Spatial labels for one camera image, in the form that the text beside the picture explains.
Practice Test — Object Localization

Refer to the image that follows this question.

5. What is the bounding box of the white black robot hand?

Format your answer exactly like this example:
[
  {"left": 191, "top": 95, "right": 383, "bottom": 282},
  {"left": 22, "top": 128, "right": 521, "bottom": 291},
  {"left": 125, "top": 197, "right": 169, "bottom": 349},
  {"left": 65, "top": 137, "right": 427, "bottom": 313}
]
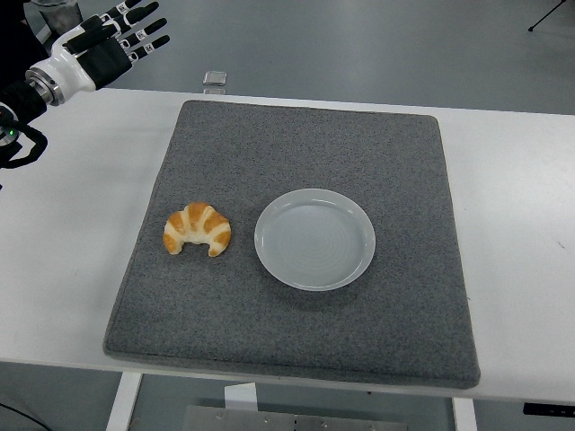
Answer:
[{"left": 27, "top": 0, "right": 172, "bottom": 93}]

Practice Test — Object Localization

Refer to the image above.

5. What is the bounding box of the golden croissant bread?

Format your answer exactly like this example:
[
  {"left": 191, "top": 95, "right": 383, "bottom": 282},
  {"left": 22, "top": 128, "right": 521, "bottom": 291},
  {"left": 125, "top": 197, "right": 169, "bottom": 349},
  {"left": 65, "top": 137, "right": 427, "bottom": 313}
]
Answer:
[{"left": 163, "top": 201, "right": 234, "bottom": 259}]

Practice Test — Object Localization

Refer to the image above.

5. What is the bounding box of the pale grey round plate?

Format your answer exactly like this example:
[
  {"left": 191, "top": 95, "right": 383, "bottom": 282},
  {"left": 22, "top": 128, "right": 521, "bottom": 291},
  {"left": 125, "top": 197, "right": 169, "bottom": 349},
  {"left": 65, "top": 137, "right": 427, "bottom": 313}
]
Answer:
[{"left": 253, "top": 188, "right": 376, "bottom": 293}]

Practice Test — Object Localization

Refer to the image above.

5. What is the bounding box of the grey metal plate with screws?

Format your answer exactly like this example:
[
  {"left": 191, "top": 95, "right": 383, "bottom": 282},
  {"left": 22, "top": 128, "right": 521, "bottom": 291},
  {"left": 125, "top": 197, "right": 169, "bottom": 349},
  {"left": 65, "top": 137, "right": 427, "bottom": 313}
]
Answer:
[{"left": 181, "top": 404, "right": 408, "bottom": 431}]

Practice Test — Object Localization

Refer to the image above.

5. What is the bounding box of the clear plastic waste bin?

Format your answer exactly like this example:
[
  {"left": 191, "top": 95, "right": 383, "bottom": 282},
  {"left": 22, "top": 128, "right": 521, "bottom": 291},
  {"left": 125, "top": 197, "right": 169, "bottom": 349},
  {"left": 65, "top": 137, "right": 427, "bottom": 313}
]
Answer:
[{"left": 38, "top": 0, "right": 87, "bottom": 33}]

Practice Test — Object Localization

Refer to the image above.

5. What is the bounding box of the person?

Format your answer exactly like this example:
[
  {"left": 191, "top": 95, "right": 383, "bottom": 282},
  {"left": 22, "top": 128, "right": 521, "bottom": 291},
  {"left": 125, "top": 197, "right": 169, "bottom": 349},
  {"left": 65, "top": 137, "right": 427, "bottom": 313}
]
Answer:
[{"left": 0, "top": 0, "right": 49, "bottom": 86}]

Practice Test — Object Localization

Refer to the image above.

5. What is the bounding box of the grey felt table mat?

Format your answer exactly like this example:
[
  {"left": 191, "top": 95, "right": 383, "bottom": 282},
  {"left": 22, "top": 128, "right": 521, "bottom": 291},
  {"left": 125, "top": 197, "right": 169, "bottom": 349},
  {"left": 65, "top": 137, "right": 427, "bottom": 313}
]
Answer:
[{"left": 102, "top": 99, "right": 482, "bottom": 391}]

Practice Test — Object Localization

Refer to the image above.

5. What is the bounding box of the white table leg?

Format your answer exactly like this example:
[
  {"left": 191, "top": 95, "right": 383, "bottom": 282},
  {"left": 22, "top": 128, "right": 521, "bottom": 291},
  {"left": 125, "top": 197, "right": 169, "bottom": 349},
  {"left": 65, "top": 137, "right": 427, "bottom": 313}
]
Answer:
[
  {"left": 105, "top": 371, "right": 144, "bottom": 431},
  {"left": 451, "top": 397, "right": 478, "bottom": 431}
]

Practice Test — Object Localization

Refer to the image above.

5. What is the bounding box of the white table centre column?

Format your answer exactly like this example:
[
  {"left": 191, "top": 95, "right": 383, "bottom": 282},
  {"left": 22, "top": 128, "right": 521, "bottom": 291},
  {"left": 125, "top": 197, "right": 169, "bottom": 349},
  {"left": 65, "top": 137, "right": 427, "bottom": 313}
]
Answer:
[{"left": 223, "top": 383, "right": 259, "bottom": 412}]

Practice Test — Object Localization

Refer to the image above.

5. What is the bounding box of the black tripod leg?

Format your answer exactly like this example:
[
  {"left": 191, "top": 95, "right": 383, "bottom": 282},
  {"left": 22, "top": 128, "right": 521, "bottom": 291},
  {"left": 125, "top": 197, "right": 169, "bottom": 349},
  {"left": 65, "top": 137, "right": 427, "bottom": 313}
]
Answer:
[{"left": 527, "top": 0, "right": 568, "bottom": 33}]

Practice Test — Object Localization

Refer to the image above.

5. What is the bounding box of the black table control panel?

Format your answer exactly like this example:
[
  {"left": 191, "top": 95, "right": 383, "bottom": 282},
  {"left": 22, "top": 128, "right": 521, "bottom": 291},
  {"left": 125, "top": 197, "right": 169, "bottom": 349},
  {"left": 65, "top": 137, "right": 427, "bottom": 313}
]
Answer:
[{"left": 523, "top": 402, "right": 575, "bottom": 417}]

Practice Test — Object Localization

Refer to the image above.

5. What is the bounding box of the thin black floor cable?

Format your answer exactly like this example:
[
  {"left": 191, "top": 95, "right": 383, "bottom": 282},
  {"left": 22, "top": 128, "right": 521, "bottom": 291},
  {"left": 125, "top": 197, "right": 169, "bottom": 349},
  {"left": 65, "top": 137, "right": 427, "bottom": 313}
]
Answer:
[{"left": 0, "top": 400, "right": 46, "bottom": 431}]

